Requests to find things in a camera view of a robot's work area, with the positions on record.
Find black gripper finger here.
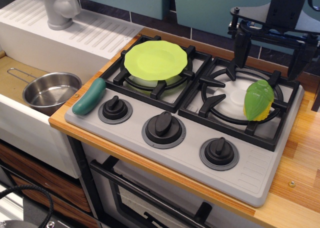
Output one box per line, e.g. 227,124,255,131
287,39,320,81
234,28,252,68

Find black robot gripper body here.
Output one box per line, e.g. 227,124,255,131
229,0,320,38

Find green yellow toy corncob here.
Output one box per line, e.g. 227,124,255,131
243,79,275,122

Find green toy cucumber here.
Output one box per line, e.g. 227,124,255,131
71,78,106,116

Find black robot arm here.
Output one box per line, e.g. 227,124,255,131
228,0,320,81

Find lime green plastic plate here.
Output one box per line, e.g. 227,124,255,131
124,40,188,81

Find stainless steel pot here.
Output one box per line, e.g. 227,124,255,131
7,68,82,116

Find white toy sink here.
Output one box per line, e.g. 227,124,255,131
0,0,142,179

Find black right burner grate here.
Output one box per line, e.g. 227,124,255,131
178,57,304,151

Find black burner grate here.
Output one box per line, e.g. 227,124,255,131
100,35,212,113
178,57,304,151

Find black left burner grate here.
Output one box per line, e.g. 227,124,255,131
100,35,212,113

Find grey toy stove top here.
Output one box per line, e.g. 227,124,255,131
64,35,305,208

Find black right stove knob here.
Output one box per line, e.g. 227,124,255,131
199,137,240,172

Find black stove knob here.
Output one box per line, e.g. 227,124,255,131
141,111,187,150
199,137,240,172
98,95,133,125

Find black middle stove knob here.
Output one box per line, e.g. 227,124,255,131
141,111,187,150

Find black left stove knob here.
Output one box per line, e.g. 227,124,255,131
98,95,133,125

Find grey toy faucet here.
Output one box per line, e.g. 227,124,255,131
43,0,81,31

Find wooden drawer fronts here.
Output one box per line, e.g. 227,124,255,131
0,140,99,228

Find oven door with black handle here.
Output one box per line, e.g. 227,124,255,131
89,156,256,228

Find black braided cable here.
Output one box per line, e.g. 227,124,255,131
0,184,55,228

